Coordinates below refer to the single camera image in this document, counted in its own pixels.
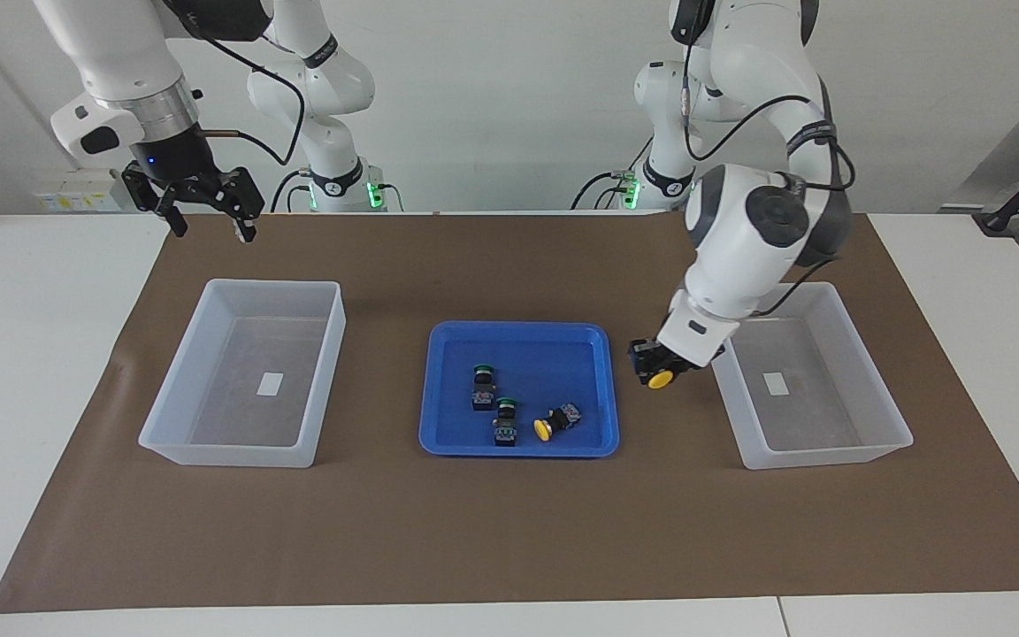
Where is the white wall power strip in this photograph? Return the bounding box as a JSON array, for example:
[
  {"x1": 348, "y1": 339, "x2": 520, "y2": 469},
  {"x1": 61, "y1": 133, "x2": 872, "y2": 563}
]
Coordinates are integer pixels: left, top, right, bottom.
[{"x1": 32, "y1": 181, "x2": 134, "y2": 213}]

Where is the brown table mat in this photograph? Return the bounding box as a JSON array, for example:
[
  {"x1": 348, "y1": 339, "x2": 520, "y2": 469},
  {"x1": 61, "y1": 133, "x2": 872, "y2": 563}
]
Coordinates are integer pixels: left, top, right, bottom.
[{"x1": 0, "y1": 212, "x2": 1019, "y2": 613}]

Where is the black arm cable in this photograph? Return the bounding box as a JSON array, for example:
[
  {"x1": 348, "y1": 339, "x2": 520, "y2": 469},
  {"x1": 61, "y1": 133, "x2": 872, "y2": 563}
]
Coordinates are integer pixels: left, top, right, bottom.
[
  {"x1": 200, "y1": 27, "x2": 307, "y2": 167},
  {"x1": 679, "y1": 18, "x2": 855, "y2": 318}
]

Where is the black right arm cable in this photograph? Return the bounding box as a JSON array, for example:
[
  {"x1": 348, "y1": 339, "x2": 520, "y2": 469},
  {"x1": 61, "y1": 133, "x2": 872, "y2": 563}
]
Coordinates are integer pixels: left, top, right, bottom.
[{"x1": 200, "y1": 27, "x2": 307, "y2": 167}]

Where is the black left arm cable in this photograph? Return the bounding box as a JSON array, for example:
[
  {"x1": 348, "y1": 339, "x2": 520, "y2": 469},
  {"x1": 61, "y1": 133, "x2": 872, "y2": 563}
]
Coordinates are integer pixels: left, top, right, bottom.
[{"x1": 679, "y1": 18, "x2": 855, "y2": 318}]

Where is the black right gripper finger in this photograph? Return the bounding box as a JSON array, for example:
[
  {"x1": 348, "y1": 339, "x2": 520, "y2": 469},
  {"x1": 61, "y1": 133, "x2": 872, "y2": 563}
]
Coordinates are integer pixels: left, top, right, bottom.
[
  {"x1": 123, "y1": 162, "x2": 188, "y2": 238},
  {"x1": 180, "y1": 166, "x2": 265, "y2": 245}
]

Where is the yellow push button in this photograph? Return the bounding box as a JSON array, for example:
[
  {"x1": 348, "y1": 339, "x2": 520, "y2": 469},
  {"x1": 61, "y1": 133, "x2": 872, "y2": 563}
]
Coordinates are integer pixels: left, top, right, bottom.
[
  {"x1": 533, "y1": 403, "x2": 583, "y2": 442},
  {"x1": 628, "y1": 339, "x2": 676, "y2": 391}
]

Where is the blue plastic tray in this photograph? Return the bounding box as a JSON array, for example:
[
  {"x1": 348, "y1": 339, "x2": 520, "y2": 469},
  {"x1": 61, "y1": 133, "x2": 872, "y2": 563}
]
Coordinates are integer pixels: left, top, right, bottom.
[{"x1": 418, "y1": 321, "x2": 620, "y2": 458}]

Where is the translucent white plastic box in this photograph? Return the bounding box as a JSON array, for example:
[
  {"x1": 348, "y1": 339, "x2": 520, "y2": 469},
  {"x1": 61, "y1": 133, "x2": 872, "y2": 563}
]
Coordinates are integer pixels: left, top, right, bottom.
[
  {"x1": 709, "y1": 282, "x2": 914, "y2": 471},
  {"x1": 138, "y1": 279, "x2": 347, "y2": 468}
]

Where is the black base cable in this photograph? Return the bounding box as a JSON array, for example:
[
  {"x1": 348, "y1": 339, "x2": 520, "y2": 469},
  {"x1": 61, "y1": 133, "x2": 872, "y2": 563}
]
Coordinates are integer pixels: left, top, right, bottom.
[
  {"x1": 269, "y1": 168, "x2": 316, "y2": 213},
  {"x1": 570, "y1": 137, "x2": 654, "y2": 211}
]

